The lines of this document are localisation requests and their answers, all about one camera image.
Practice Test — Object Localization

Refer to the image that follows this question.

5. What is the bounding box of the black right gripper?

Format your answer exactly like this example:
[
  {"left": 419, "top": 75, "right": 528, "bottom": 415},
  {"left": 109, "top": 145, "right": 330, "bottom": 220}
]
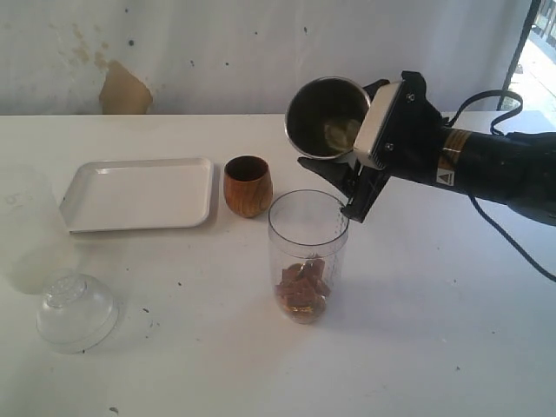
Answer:
[{"left": 297, "top": 70, "right": 443, "bottom": 222}]

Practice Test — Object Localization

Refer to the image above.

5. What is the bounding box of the stainless steel cup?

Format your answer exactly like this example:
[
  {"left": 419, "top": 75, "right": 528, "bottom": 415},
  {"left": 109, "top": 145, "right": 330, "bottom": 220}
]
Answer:
[{"left": 285, "top": 76, "right": 371, "bottom": 160}]

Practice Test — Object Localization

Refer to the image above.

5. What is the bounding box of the brown wooden cup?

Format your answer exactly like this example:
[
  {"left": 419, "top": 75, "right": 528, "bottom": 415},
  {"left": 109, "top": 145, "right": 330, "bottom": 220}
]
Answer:
[{"left": 223, "top": 156, "right": 273, "bottom": 218}]

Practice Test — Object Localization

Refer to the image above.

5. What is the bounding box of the pile of wooden blocks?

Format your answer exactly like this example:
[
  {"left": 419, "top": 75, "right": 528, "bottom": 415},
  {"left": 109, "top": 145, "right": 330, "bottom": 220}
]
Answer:
[{"left": 275, "top": 257, "right": 331, "bottom": 324}]

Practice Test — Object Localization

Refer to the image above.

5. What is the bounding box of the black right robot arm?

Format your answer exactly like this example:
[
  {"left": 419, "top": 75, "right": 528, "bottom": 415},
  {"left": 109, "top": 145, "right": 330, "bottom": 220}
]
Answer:
[{"left": 285, "top": 71, "right": 555, "bottom": 225}]

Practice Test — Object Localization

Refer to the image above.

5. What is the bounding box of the clear plastic shaker cup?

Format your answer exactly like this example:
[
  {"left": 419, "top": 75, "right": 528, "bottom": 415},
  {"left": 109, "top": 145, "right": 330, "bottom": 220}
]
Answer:
[{"left": 268, "top": 189, "right": 349, "bottom": 324}]

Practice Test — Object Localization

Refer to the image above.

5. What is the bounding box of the white rectangular tray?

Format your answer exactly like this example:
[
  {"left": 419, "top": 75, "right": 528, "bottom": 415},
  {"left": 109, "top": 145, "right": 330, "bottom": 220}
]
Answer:
[{"left": 60, "top": 157, "right": 214, "bottom": 233}]

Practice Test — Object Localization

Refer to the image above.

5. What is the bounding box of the clear plastic dome lid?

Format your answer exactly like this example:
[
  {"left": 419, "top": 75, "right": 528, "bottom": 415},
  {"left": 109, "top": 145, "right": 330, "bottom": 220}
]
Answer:
[{"left": 36, "top": 268, "right": 119, "bottom": 354}]

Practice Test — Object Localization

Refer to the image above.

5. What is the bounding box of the frosted translucent plastic cup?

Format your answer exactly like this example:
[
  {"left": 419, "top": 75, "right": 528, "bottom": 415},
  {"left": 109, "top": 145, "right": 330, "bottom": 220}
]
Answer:
[{"left": 1, "top": 165, "right": 76, "bottom": 295}]

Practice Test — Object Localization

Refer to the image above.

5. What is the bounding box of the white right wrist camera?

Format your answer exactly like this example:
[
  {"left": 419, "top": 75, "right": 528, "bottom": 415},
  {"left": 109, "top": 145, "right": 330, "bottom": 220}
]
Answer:
[{"left": 353, "top": 81, "right": 403, "bottom": 170}]

